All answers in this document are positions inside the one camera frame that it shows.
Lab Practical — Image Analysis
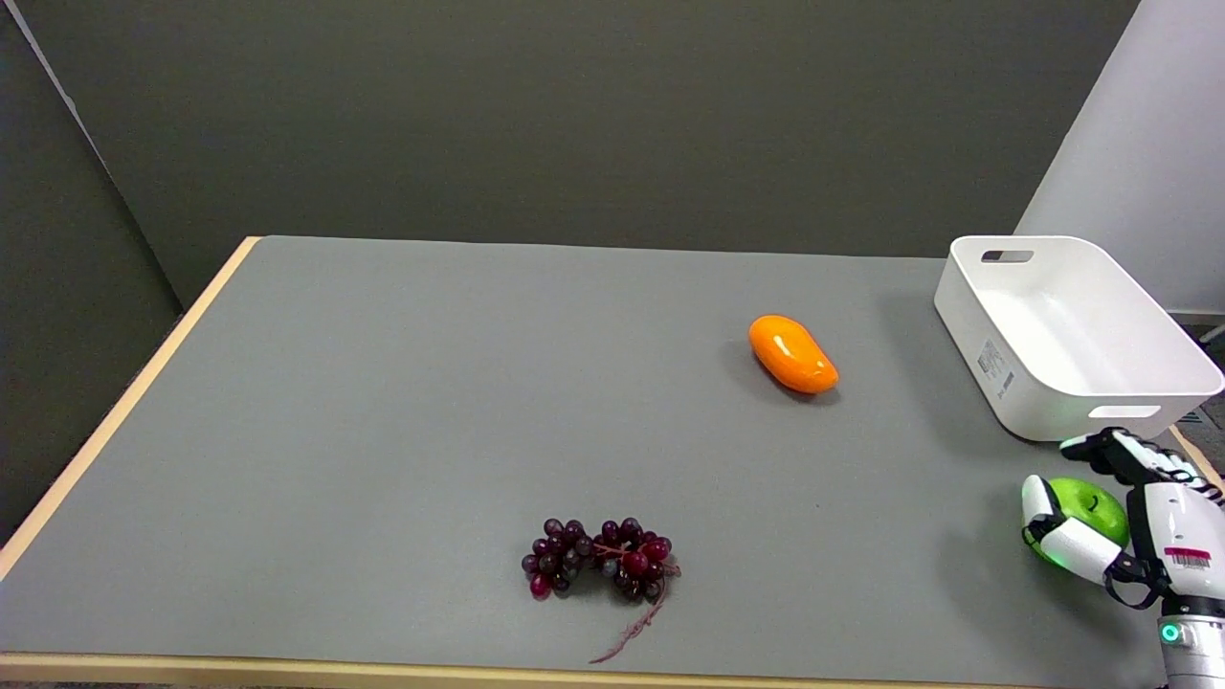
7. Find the grey table mat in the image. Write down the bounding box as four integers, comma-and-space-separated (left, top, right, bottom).
0, 235, 1225, 689

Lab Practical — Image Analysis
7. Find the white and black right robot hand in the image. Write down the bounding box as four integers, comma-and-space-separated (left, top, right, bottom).
1021, 428, 1225, 611

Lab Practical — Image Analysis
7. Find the white plastic bin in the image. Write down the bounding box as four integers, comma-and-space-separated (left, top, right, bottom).
934, 235, 1225, 443

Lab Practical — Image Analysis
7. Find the green apple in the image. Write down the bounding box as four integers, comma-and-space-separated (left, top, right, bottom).
1026, 478, 1131, 566

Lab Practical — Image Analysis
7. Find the bunch of dark red grapes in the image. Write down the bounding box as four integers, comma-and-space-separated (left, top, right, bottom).
522, 518, 682, 665

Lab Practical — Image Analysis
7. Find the orange mango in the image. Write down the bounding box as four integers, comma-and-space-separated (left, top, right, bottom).
748, 315, 840, 395

